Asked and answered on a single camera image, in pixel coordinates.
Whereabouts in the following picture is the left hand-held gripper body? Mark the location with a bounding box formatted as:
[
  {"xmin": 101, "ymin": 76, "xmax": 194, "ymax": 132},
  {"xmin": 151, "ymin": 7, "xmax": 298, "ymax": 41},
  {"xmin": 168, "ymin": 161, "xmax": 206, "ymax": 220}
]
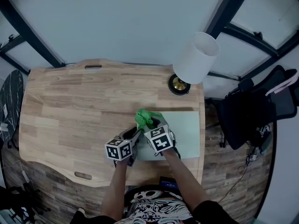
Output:
[{"xmin": 104, "ymin": 138, "xmax": 138, "ymax": 168}]

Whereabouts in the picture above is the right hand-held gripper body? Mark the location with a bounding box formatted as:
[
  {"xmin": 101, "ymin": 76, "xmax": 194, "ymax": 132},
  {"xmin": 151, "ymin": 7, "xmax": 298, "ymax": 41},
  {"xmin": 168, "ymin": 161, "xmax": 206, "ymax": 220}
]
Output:
[{"xmin": 143, "ymin": 124, "xmax": 181, "ymax": 160}]

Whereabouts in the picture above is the green cloth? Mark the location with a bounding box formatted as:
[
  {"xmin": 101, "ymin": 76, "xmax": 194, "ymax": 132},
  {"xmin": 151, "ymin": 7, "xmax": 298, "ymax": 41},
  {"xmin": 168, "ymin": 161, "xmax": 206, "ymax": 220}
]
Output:
[{"xmin": 135, "ymin": 108, "xmax": 164, "ymax": 131}]

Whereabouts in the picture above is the person's right forearm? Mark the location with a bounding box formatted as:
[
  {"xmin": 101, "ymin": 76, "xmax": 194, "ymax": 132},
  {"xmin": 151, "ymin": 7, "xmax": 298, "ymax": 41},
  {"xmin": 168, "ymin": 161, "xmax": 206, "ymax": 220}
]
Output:
[{"xmin": 162, "ymin": 147, "xmax": 211, "ymax": 217}]

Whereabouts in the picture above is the person's left forearm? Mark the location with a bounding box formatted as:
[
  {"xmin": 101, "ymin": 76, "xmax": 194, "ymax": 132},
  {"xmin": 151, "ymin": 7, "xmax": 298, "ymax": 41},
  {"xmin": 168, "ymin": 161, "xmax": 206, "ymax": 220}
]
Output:
[{"xmin": 101, "ymin": 159, "xmax": 128, "ymax": 221}]

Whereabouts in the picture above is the small black screen device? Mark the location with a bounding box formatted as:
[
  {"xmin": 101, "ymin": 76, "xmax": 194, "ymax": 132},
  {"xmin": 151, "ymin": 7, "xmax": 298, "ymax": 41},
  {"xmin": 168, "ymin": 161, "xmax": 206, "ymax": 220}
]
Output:
[{"xmin": 159, "ymin": 176, "xmax": 179, "ymax": 190}]

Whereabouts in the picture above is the person's black printed shirt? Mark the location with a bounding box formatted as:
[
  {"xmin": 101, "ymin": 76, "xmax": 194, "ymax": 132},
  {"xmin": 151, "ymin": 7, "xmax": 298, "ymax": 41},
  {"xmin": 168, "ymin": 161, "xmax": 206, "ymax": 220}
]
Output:
[{"xmin": 70, "ymin": 184, "xmax": 239, "ymax": 224}]

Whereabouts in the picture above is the white shade brass table lamp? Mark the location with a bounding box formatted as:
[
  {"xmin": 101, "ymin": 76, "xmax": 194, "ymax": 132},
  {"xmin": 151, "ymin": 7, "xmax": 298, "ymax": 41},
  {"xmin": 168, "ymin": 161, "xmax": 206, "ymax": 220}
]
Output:
[{"xmin": 168, "ymin": 31, "xmax": 220, "ymax": 95}]

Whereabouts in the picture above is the black office chair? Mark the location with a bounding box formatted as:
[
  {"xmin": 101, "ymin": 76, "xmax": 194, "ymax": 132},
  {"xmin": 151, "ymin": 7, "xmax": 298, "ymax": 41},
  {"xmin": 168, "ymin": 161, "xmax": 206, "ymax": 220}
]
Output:
[{"xmin": 216, "ymin": 65, "xmax": 299, "ymax": 150}]

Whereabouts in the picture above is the black bag with white print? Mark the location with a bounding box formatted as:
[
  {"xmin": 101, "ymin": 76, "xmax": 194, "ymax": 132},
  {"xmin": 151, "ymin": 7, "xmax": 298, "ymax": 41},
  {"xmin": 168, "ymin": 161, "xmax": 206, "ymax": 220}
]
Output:
[{"xmin": 256, "ymin": 122, "xmax": 274, "ymax": 153}]

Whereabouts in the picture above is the round black marble table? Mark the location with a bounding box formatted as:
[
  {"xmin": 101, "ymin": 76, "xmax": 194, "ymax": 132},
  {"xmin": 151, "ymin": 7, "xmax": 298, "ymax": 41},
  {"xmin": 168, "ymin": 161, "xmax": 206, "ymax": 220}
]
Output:
[{"xmin": 0, "ymin": 70, "xmax": 24, "ymax": 142}]

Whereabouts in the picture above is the black floor equipment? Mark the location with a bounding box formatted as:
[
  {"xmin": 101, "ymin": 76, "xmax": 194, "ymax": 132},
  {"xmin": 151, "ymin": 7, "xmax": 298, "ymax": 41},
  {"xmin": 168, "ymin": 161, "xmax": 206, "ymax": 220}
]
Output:
[{"xmin": 0, "ymin": 183, "xmax": 51, "ymax": 224}]

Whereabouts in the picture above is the pink strap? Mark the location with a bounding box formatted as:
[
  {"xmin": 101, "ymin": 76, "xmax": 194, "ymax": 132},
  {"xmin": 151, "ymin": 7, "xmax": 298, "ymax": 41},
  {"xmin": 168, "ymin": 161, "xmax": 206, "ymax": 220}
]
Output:
[{"xmin": 266, "ymin": 73, "xmax": 299, "ymax": 95}]

